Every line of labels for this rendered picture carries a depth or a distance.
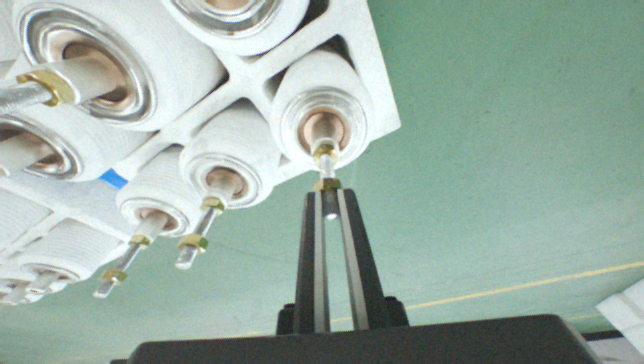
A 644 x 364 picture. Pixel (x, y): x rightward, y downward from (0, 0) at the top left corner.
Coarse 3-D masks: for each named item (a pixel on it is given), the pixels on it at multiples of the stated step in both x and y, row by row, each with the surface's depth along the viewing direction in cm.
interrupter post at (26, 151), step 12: (0, 144) 15; (12, 144) 15; (24, 144) 15; (36, 144) 16; (0, 156) 14; (12, 156) 15; (24, 156) 15; (36, 156) 16; (0, 168) 14; (12, 168) 15
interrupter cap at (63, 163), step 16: (16, 112) 14; (0, 128) 15; (16, 128) 15; (32, 128) 15; (48, 128) 15; (48, 144) 16; (64, 144) 16; (48, 160) 17; (64, 160) 17; (80, 160) 17; (48, 176) 18; (64, 176) 18
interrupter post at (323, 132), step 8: (312, 128) 16; (320, 128) 15; (328, 128) 15; (312, 136) 15; (320, 136) 14; (328, 136) 14; (336, 136) 15; (312, 144) 14; (336, 144) 14; (312, 152) 14
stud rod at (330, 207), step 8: (320, 160) 13; (328, 160) 13; (320, 168) 12; (328, 168) 12; (320, 176) 12; (328, 176) 11; (328, 192) 10; (328, 200) 10; (336, 200) 10; (328, 208) 9; (336, 208) 9; (328, 216) 10; (336, 216) 10
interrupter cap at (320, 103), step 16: (304, 96) 14; (320, 96) 14; (336, 96) 14; (352, 96) 14; (288, 112) 15; (304, 112) 15; (320, 112) 15; (336, 112) 15; (352, 112) 15; (288, 128) 16; (304, 128) 16; (336, 128) 16; (352, 128) 16; (288, 144) 17; (304, 144) 17; (352, 144) 17; (304, 160) 18
